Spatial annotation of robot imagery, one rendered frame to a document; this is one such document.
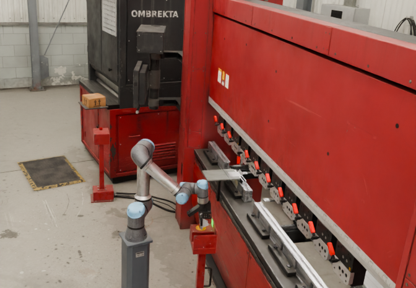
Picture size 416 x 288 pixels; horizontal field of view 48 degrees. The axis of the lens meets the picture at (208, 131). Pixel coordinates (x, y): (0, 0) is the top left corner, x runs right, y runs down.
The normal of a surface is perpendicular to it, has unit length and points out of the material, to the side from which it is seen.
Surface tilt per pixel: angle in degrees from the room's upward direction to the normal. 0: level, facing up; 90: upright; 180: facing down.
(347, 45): 90
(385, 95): 90
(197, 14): 90
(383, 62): 90
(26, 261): 0
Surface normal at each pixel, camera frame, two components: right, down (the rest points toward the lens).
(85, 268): 0.07, -0.94
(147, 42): 0.05, 0.33
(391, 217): -0.96, 0.03
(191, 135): 0.26, 0.33
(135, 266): 0.48, 0.32
